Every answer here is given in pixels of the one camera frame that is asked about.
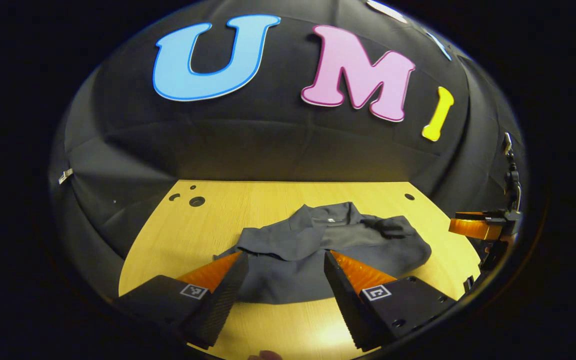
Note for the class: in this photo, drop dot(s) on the grey button shirt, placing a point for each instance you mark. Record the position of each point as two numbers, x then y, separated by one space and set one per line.
288 275

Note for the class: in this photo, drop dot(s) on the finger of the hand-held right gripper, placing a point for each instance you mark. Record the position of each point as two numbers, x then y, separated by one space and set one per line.
473 229
478 215

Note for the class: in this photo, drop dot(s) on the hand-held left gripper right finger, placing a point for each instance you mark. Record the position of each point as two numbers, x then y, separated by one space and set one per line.
343 300

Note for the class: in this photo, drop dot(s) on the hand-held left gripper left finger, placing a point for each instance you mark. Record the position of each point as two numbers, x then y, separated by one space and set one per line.
223 300

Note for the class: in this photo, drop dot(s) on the black backdrop cloth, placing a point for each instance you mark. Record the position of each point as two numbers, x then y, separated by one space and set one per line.
268 145

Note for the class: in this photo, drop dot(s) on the silver metal clip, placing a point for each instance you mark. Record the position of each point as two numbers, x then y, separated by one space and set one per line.
65 176

